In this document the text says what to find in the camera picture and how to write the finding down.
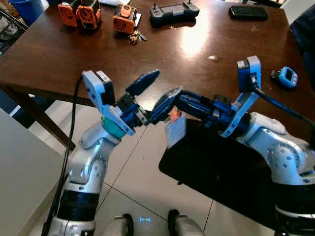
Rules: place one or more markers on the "black phone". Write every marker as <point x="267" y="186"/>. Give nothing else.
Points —
<point x="248" y="13"/>

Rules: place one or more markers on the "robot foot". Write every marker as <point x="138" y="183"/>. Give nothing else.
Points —
<point x="118" y="226"/>
<point x="184" y="226"/>

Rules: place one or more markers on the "white cabinet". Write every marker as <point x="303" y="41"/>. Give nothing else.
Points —
<point x="24" y="172"/>

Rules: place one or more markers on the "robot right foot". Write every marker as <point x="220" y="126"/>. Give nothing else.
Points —
<point x="184" y="226"/>

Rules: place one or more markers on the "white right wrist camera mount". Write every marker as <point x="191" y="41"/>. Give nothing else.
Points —
<point x="250" y="73"/>

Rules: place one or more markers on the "black remote controller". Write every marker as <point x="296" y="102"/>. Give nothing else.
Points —
<point x="173" y="14"/>

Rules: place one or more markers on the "dark brown wooden table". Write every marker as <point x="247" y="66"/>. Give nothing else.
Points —
<point x="147" y="64"/>

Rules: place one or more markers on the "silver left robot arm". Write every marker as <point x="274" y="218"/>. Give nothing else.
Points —
<point x="83" y="167"/>

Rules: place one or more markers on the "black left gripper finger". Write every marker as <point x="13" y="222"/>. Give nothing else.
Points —
<point x="143" y="82"/>
<point x="165" y="104"/>

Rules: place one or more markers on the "dark blue chair back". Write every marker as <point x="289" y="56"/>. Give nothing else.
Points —
<point x="305" y="39"/>

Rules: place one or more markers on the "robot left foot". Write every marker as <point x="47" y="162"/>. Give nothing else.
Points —
<point x="118" y="226"/>

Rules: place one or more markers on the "orange and black gripper device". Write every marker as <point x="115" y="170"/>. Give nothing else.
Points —
<point x="89" y="14"/>
<point x="67" y="14"/>
<point x="124" y="19"/>

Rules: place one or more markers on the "black metal chair frame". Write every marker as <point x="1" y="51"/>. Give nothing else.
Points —
<point x="10" y="32"/>

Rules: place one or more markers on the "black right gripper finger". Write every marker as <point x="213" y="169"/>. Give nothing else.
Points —
<point x="193" y="114"/>
<point x="191" y="100"/>

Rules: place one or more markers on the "blue digital timer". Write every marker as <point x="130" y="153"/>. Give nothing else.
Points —
<point x="288" y="77"/>

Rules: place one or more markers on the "bunch of keys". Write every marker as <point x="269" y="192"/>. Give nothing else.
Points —
<point x="135" y="37"/>

